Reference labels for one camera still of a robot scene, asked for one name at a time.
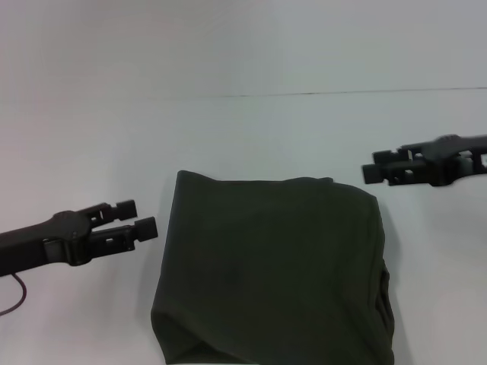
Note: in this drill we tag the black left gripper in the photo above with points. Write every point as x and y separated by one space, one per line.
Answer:
42 239

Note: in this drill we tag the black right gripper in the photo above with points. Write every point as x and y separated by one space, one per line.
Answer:
452 159

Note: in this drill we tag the dark green FREE shirt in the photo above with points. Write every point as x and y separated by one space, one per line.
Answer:
266 266

